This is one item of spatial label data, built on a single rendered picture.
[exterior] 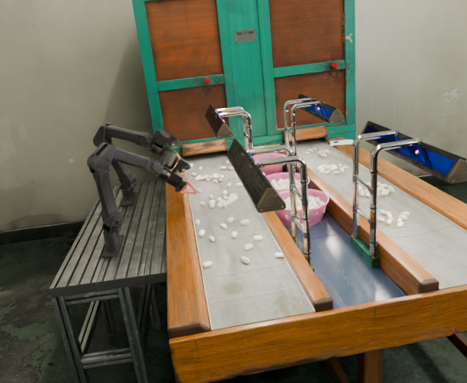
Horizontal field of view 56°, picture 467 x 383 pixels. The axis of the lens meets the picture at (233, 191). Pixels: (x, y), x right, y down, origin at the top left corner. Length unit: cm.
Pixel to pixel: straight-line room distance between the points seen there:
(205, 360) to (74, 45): 287
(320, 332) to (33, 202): 313
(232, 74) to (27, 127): 180
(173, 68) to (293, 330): 196
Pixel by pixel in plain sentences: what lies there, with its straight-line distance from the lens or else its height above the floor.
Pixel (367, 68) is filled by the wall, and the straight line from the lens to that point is 394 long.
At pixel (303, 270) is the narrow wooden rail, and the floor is 76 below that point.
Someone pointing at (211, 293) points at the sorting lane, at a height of 74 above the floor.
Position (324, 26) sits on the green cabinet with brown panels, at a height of 149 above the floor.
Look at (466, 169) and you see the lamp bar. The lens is 142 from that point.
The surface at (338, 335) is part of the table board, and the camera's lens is 137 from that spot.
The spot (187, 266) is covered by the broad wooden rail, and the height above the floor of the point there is 76.
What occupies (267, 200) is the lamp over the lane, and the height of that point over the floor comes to 108.
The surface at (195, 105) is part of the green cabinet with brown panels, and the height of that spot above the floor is 110.
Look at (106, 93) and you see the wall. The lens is 371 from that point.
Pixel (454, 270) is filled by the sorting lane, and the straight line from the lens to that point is 157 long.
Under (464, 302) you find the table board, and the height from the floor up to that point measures 70.
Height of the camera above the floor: 151
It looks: 20 degrees down
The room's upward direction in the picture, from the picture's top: 6 degrees counter-clockwise
